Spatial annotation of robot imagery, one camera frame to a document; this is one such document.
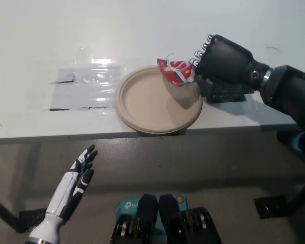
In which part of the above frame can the left robot arm silver ring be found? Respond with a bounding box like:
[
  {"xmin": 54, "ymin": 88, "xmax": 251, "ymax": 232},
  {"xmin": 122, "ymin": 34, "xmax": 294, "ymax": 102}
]
[{"xmin": 26, "ymin": 235, "xmax": 54, "ymax": 244}]

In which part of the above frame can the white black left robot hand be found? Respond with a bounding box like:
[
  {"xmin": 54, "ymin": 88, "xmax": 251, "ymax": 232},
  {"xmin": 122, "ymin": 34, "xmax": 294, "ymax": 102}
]
[{"xmin": 27, "ymin": 144, "xmax": 99, "ymax": 242}]

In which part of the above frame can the clear plastic sheet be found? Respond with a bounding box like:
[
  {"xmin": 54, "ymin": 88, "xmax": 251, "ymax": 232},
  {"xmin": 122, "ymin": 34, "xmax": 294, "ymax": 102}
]
[{"xmin": 49, "ymin": 65, "xmax": 127, "ymax": 111}]

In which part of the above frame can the black robot body block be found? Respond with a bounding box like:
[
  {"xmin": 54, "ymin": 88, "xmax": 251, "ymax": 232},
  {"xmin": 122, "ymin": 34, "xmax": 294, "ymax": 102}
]
[
  {"xmin": 110, "ymin": 193, "xmax": 160, "ymax": 244},
  {"xmin": 159, "ymin": 193, "xmax": 222, "ymax": 244}
]

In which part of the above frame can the black and blue object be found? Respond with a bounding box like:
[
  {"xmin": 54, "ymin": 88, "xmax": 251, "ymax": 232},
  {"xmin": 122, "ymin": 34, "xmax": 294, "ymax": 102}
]
[{"xmin": 277, "ymin": 130, "xmax": 305, "ymax": 155}]

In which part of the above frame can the black left robot body block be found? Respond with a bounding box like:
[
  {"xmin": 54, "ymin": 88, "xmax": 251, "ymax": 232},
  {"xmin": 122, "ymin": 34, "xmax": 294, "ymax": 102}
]
[{"xmin": 110, "ymin": 193, "xmax": 160, "ymax": 244}]

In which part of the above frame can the black floor tape patch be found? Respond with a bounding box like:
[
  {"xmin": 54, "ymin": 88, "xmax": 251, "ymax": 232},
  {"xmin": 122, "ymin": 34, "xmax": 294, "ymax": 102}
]
[
  {"xmin": 253, "ymin": 195, "xmax": 291, "ymax": 220},
  {"xmin": 18, "ymin": 207, "xmax": 48, "ymax": 233}
]

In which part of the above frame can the red blue sunflower seed bag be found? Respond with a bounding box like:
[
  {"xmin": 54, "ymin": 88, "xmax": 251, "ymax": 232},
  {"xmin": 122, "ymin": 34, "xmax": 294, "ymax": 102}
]
[{"xmin": 157, "ymin": 57, "xmax": 196, "ymax": 87}]

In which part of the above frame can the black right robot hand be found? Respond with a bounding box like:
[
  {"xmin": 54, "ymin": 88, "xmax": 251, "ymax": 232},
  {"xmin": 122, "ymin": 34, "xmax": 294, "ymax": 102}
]
[{"xmin": 190, "ymin": 33, "xmax": 270, "ymax": 91}]

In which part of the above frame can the teal cardboard router box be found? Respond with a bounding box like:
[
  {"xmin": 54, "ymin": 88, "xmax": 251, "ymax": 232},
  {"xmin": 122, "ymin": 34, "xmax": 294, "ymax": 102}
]
[{"xmin": 115, "ymin": 194, "xmax": 188, "ymax": 244}]

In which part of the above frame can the black metal table leg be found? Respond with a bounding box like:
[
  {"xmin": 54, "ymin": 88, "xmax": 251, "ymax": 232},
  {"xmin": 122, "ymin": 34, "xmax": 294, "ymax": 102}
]
[
  {"xmin": 285, "ymin": 174, "xmax": 305, "ymax": 219},
  {"xmin": 0, "ymin": 194, "xmax": 23, "ymax": 234}
]

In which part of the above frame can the black right robot body block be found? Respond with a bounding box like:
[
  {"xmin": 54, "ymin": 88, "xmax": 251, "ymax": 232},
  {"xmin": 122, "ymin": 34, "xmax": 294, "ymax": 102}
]
[{"xmin": 159, "ymin": 193, "xmax": 222, "ymax": 244}]

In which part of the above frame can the beige paper plate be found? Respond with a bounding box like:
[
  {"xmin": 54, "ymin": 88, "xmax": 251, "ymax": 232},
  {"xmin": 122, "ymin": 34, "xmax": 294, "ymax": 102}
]
[
  {"xmin": 114, "ymin": 65, "xmax": 203, "ymax": 131},
  {"xmin": 119, "ymin": 111, "xmax": 202, "ymax": 134}
]

